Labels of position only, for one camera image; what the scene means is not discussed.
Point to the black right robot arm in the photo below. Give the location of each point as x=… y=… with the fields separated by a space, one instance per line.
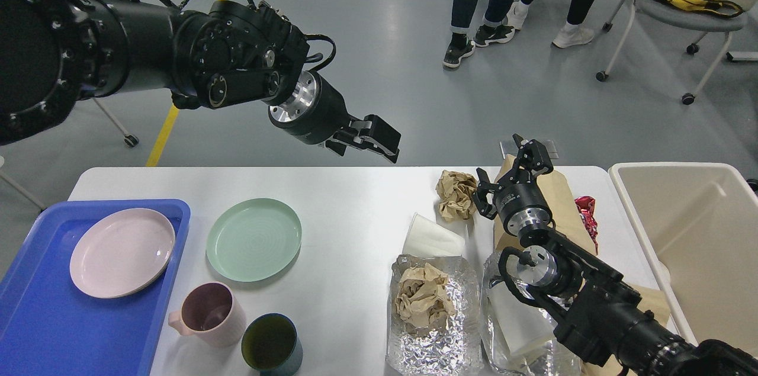
x=595 y=310

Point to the dark teal cup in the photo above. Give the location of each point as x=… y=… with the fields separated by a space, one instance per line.
x=271 y=346

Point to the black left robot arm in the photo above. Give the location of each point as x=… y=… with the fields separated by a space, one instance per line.
x=58 y=52

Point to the blue plastic tray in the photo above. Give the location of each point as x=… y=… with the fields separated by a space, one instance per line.
x=49 y=327

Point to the brown paper bag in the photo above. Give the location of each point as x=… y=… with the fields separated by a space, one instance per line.
x=560 y=199

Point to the crumpled brown paper ball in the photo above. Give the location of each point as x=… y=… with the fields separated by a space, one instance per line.
x=455 y=190

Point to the pink plate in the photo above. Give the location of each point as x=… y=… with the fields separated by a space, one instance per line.
x=122 y=253

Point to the aluminium foil sheet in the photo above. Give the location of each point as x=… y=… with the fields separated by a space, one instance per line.
x=451 y=350

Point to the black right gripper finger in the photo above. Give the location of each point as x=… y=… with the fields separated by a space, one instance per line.
x=480 y=199
x=531 y=161

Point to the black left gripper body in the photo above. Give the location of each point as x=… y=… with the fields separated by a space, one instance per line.
x=314 y=111

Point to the red foil wrapper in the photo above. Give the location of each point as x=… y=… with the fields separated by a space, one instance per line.
x=586 y=207

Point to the green plate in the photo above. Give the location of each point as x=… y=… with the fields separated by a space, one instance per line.
x=254 y=240

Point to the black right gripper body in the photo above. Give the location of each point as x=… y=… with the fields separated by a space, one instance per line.
x=519 y=205

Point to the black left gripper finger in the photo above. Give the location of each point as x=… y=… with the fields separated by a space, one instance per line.
x=374 y=126
x=339 y=142

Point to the white paper cup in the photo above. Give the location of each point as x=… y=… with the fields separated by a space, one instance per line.
x=427 y=239

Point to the grey chair left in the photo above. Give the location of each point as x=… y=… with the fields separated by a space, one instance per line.
x=129 y=139

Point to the beige plastic bin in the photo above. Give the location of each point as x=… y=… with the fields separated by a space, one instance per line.
x=697 y=224

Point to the crumpled brown paper on foil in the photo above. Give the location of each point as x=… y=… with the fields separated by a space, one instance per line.
x=422 y=300

